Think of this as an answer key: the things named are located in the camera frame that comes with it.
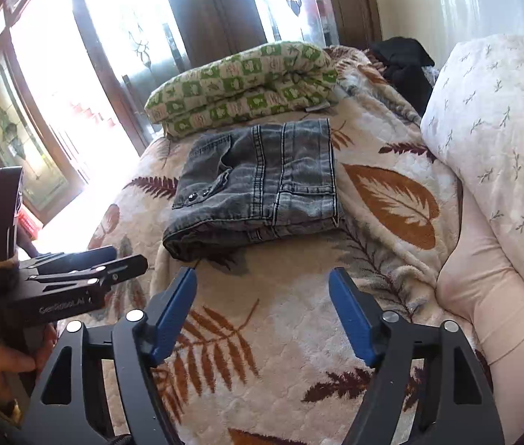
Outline stained glass door panel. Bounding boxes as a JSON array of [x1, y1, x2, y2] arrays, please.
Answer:
[[0, 51, 84, 223]]

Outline red box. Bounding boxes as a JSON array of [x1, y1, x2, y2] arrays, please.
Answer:
[[15, 208, 44, 243]]

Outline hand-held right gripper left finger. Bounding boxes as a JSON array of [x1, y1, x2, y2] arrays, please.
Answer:
[[21, 266, 198, 445]]

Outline grey denim pants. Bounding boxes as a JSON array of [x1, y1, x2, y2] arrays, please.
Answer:
[[162, 118, 341, 263]]

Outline narrow patterned window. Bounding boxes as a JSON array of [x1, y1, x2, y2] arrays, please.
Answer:
[[242, 0, 339, 48]]

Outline leaf print blanket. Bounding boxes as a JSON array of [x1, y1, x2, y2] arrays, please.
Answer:
[[86, 44, 494, 445]]

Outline dark cloth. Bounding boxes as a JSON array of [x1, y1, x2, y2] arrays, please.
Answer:
[[366, 37, 438, 116]]

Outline pale pink cloth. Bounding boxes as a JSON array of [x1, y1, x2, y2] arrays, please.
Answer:
[[435, 185, 524, 445]]

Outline white twig print pillow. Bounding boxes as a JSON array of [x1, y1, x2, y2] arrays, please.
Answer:
[[419, 34, 524, 320]]

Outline green white checkered quilt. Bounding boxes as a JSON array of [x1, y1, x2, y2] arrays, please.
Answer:
[[144, 41, 341, 139]]

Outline brown wooden window frame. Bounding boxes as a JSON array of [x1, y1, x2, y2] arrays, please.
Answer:
[[157, 0, 268, 71]]

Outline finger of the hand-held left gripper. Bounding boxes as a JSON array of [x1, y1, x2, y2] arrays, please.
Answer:
[[25, 254, 149, 294], [18, 245, 118, 273]]

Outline person's left hand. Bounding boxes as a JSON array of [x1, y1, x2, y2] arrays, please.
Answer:
[[0, 322, 59, 396]]

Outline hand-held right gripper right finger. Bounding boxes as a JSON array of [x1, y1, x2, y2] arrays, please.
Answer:
[[328, 266, 506, 445]]

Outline white sheer curtain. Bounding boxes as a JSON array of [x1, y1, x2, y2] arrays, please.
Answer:
[[429, 0, 524, 54]]

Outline large bright window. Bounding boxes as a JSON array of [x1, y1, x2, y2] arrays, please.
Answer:
[[9, 0, 191, 161]]

